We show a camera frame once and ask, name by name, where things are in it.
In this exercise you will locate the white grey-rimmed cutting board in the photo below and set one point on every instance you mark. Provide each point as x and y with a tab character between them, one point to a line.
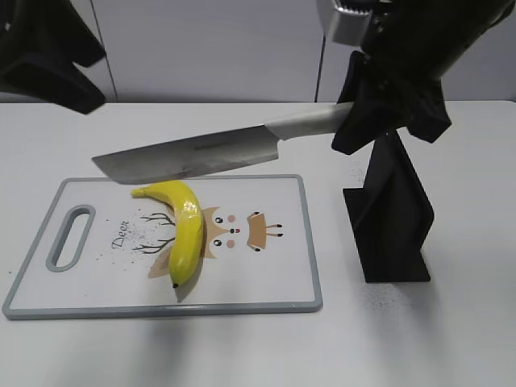
100	253

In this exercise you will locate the black knife stand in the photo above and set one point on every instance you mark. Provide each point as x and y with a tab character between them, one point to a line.
390	215

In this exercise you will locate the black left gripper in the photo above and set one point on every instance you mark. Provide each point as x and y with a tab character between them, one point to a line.
42	43

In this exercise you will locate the yellow plastic banana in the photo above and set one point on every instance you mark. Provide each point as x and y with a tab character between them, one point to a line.
186	251

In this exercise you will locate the white-handled kitchen knife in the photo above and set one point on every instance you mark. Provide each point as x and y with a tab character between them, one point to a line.
218	152

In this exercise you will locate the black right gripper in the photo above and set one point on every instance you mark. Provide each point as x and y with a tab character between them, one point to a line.
418	41

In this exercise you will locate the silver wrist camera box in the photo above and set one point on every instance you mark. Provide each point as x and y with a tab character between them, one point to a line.
345	22

